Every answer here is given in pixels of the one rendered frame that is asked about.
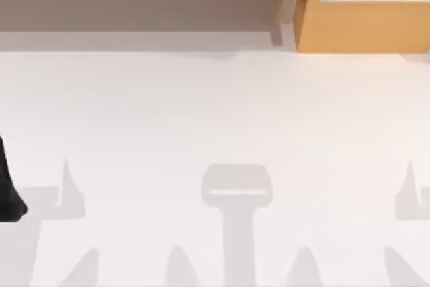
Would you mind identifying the brown wooden open shelf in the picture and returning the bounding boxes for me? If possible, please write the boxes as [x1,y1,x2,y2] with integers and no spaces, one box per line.
[0,0,303,53]

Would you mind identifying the light wooden cupboard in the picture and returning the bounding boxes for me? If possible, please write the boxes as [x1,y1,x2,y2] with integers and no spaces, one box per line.
[294,0,430,54]

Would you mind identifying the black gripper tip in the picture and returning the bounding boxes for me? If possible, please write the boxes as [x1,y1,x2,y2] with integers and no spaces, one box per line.
[0,136,28,224]

